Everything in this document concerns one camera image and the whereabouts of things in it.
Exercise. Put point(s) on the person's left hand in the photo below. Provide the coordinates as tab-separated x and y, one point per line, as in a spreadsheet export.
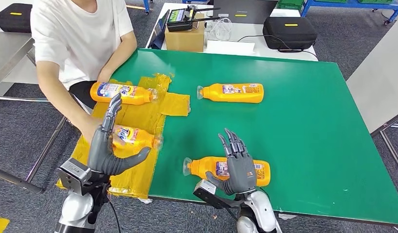
104	76

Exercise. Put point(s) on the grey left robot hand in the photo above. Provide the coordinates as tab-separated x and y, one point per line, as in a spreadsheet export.
101	157

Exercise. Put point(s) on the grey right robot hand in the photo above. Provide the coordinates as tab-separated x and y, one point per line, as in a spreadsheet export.
240	173

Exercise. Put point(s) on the person's right hand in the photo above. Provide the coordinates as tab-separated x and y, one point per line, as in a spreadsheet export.
91	127

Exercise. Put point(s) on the orange detergent bottle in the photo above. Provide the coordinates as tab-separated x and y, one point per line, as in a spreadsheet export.
138	140
218	94
202	167
138	96

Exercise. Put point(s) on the person's left forearm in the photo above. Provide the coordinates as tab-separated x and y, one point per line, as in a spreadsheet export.
121	53

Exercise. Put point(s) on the person's right forearm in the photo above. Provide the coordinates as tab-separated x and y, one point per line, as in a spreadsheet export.
60	93

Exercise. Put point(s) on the yellow tape mat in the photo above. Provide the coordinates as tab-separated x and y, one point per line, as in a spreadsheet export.
138	115

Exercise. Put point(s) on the person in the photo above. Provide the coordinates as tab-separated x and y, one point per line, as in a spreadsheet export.
76	35

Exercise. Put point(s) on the white tape scrap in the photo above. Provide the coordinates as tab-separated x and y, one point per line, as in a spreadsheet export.
287	216
144	200

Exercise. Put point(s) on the dark tablet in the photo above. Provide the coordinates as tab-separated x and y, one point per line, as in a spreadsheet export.
159	36

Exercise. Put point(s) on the brown cardboard box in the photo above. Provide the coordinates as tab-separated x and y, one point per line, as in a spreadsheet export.
185	41

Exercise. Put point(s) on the black remote controller with antennas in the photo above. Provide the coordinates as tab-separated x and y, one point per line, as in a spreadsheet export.
179	20

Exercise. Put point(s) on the black carry case yellow label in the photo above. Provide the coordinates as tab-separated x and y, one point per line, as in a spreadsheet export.
289	35
11	18

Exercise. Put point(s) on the white flat box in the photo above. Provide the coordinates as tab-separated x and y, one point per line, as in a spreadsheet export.
230	47

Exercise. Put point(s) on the white table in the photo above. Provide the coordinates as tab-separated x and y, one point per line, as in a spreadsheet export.
250	32

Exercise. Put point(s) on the grey laptop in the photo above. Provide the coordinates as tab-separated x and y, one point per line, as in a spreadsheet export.
244	9

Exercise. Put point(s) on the grey table top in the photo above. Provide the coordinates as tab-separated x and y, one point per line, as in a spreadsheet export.
379	80

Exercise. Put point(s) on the green plastic crate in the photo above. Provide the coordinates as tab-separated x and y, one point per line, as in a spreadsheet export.
289	4

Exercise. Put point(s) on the blue metal rack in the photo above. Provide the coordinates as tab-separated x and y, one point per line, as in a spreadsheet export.
347	4

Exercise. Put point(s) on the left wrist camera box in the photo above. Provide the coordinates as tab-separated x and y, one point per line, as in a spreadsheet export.
72	173

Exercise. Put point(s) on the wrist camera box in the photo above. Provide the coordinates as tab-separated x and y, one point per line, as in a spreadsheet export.
72	173
205	193

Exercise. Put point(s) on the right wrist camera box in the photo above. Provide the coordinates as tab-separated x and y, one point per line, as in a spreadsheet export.
205	193

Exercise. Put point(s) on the blue frame leg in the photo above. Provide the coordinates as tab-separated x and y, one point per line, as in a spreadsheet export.
147	6

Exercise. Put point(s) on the steel frame table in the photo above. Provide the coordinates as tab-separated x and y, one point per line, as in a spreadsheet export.
6	51

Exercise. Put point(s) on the metal table frame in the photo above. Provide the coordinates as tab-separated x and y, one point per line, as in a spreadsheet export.
390	144

